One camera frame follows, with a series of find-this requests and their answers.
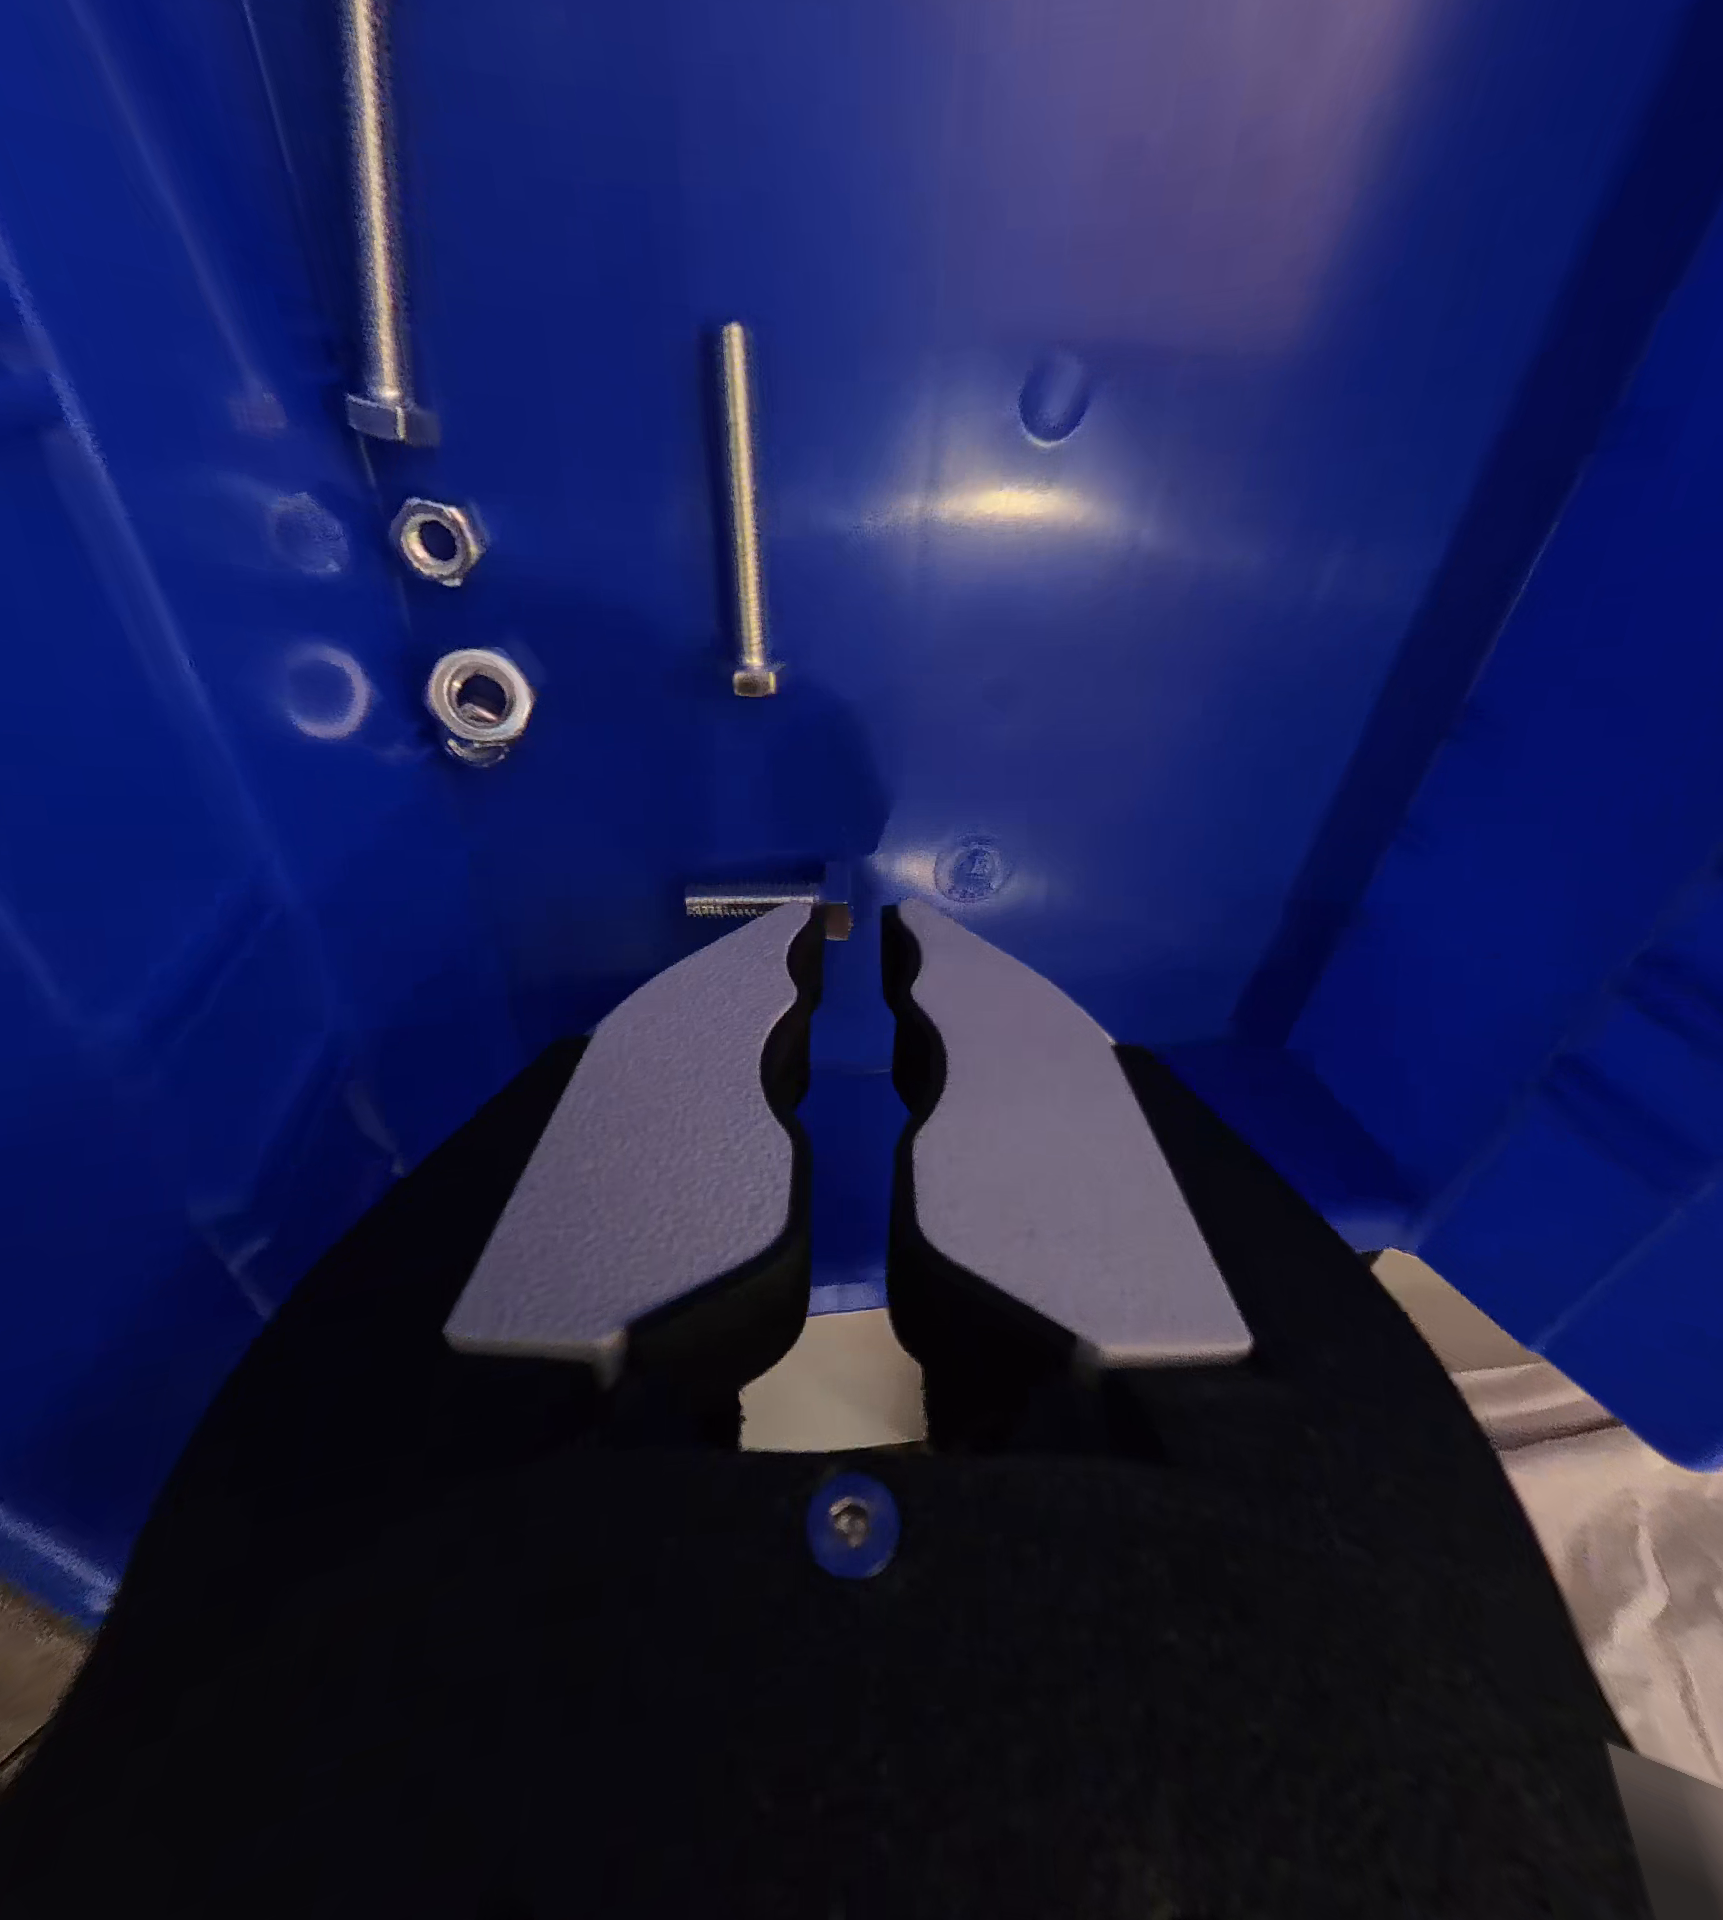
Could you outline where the thick silver hex nut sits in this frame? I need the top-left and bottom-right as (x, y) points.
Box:
(423, 645), (536, 767)

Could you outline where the thin silver hex nut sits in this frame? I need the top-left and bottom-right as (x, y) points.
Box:
(388, 494), (489, 589)

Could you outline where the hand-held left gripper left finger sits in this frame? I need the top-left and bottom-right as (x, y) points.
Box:
(441, 900), (828, 1388)

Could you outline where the short thin silver bolt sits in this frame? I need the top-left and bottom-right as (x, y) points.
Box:
(685, 889), (856, 942)

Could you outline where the long thin silver bolt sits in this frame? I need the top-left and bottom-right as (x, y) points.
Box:
(716, 322), (783, 698)

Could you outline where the blue plastic bin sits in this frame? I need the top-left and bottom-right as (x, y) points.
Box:
(0, 0), (1723, 1629)

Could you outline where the long thick silver bolt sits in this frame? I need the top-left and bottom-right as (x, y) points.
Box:
(339, 0), (438, 447)

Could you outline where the person's light clothing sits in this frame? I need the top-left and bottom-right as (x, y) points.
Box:
(1377, 1245), (1723, 1802)

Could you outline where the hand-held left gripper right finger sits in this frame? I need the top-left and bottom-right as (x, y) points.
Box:
(878, 897), (1256, 1370)

